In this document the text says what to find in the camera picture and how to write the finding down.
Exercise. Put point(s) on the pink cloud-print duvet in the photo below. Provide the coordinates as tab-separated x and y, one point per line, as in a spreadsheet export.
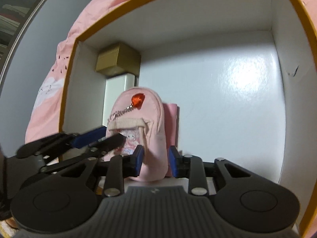
45	115

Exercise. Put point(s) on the pink mini backpack pouch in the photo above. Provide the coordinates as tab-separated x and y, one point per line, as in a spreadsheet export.
140	115

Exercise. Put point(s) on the small gold box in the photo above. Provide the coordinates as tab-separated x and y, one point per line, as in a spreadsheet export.
118	59

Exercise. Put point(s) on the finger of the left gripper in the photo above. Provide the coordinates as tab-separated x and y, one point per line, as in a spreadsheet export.
98	150
60	143

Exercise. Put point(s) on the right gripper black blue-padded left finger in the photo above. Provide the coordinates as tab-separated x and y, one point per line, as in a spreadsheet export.
66	200

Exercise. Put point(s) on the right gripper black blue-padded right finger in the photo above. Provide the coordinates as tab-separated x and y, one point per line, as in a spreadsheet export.
244	199

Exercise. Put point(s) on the dark framed window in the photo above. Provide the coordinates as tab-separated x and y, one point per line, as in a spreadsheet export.
16	16

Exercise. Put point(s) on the large orange cardboard box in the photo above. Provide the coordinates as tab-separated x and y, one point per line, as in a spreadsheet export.
243	73

